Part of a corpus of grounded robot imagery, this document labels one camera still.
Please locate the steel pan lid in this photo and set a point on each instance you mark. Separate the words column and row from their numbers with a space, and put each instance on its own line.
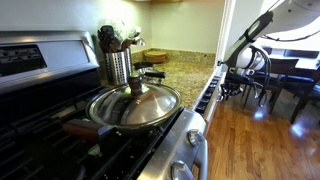
column 150, row 103

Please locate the wide wooden spice drawer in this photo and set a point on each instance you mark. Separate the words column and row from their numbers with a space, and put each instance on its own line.
column 213, row 106

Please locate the black spatula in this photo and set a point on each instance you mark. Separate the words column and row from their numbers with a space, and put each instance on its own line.
column 107, row 38

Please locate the silver stove knob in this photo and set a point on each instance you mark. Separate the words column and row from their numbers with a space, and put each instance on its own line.
column 195, row 137
column 180, row 170

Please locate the black cast iron grate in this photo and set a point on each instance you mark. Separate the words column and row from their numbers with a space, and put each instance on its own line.
column 50, row 156

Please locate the white door frame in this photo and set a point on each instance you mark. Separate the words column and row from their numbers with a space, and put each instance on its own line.
column 225, row 33

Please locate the stainless steel gas stove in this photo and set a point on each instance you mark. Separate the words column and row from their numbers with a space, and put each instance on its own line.
column 60, row 56

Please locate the pale translucent kitchen utensil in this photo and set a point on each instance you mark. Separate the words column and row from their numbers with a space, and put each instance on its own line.
column 118, row 28

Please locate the black door latch plate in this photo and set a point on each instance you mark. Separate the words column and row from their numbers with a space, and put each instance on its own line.
column 219, row 62

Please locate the perforated steel utensil holder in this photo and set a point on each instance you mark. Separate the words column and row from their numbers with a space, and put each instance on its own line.
column 116, row 68

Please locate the wooden spoon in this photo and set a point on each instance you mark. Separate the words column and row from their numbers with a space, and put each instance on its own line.
column 126, row 45

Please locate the metal ladle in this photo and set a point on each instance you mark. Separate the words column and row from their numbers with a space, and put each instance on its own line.
column 140, row 41

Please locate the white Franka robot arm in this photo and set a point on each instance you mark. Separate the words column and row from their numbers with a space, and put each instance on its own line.
column 300, row 16

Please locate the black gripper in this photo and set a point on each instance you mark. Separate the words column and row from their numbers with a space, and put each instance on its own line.
column 240, row 80

